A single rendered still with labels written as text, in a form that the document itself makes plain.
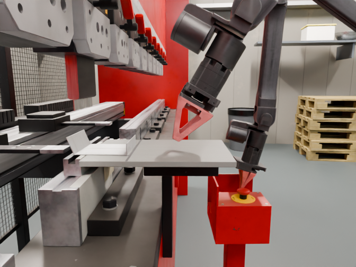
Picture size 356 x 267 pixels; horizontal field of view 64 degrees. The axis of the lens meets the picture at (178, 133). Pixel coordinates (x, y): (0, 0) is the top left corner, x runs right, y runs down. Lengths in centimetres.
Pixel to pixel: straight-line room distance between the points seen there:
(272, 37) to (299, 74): 457
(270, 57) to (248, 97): 441
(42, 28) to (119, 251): 33
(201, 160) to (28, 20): 31
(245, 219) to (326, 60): 493
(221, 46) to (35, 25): 30
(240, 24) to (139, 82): 227
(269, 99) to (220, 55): 45
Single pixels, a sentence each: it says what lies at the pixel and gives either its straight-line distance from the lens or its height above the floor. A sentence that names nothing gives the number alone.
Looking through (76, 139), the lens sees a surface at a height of 102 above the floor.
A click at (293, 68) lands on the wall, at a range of 548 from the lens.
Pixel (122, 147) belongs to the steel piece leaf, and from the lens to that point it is 57.
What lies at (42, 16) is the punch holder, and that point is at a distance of 34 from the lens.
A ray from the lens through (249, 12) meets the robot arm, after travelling 50.
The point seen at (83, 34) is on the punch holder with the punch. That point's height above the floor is 120.
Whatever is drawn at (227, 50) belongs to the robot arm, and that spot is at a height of 118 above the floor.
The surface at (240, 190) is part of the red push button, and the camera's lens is 88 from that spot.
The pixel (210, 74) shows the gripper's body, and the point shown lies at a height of 114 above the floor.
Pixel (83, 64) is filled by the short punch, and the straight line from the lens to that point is 55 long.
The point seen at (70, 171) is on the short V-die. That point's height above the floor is 98.
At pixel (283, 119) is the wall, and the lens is 549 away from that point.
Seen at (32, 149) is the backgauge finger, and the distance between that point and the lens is 60.
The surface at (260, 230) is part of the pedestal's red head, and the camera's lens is 90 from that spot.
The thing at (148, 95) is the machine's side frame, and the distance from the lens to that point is 271.
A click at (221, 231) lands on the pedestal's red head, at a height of 70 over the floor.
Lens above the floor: 113
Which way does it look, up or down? 10 degrees down
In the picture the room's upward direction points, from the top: straight up
